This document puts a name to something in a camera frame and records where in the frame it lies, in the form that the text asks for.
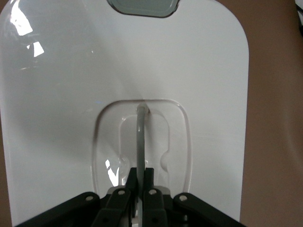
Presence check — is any white box lid with handle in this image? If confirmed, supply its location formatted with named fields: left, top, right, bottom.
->
left=0, top=0, right=250, bottom=227

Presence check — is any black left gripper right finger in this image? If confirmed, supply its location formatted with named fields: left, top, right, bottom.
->
left=143, top=167, right=247, bottom=227

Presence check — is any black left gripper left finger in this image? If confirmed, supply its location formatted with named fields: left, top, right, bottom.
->
left=14, top=167, right=139, bottom=227

